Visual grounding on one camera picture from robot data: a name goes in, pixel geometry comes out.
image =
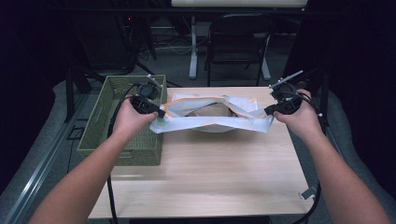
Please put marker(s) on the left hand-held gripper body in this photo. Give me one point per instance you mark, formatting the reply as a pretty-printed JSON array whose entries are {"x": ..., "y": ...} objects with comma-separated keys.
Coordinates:
[{"x": 144, "y": 99}]

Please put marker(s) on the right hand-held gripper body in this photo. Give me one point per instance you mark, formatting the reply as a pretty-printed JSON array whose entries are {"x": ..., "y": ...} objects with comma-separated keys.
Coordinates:
[{"x": 286, "y": 99}]

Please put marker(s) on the green woven basket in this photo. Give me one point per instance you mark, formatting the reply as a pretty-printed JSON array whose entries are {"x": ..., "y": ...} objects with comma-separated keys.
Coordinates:
[{"x": 106, "y": 124}]

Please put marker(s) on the beige garment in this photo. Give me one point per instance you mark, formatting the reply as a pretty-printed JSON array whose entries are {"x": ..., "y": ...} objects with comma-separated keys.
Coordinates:
[{"x": 211, "y": 110}]

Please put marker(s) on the white leaf-print laundry bag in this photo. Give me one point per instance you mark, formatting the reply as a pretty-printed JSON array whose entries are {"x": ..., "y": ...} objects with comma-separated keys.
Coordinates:
[{"x": 218, "y": 123}]

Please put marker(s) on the person's right hand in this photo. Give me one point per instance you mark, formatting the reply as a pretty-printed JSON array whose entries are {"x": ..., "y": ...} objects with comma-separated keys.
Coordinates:
[{"x": 302, "y": 118}]

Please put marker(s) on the person's left hand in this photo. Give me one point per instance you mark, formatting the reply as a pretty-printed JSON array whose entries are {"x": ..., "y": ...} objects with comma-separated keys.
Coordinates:
[{"x": 130, "y": 121}]

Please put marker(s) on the black metal stand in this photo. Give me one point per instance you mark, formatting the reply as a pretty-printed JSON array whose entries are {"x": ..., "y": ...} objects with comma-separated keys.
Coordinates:
[
  {"x": 325, "y": 93},
  {"x": 69, "y": 93}
]

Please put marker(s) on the white desk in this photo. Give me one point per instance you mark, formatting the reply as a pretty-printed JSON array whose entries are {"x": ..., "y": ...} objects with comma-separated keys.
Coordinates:
[{"x": 193, "y": 62}]

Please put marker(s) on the black folding chair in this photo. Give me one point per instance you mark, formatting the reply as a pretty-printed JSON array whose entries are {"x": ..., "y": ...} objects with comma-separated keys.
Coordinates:
[{"x": 236, "y": 46}]

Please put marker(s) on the grey tape strip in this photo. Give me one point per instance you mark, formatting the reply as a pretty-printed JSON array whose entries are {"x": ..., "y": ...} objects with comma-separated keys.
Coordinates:
[{"x": 308, "y": 193}]

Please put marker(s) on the metal floor rail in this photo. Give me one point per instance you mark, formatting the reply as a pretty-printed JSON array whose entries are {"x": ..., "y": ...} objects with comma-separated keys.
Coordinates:
[
  {"x": 34, "y": 177},
  {"x": 336, "y": 146}
]

